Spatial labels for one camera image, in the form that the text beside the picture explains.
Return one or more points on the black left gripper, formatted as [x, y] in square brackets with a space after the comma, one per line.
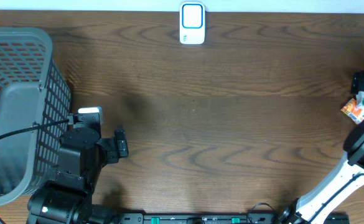
[112, 154]

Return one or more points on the small orange box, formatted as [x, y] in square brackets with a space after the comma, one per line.
[353, 111]

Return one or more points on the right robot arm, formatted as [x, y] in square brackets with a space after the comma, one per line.
[340, 183]

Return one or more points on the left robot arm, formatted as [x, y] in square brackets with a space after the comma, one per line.
[67, 197]

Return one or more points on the white barcode scanner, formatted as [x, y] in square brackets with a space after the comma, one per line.
[192, 23]

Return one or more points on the grey plastic mesh basket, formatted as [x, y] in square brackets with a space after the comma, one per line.
[35, 100]

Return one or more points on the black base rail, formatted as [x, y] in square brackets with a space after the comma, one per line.
[139, 218]

